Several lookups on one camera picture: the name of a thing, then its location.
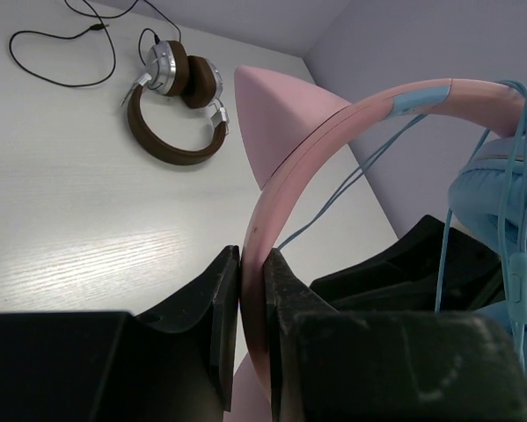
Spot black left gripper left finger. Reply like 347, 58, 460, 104
0, 246, 239, 421

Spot pink blue cat-ear headphones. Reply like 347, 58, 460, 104
235, 66, 527, 407

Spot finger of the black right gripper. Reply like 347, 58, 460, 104
311, 215, 505, 312

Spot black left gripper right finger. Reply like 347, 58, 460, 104
264, 251, 527, 421

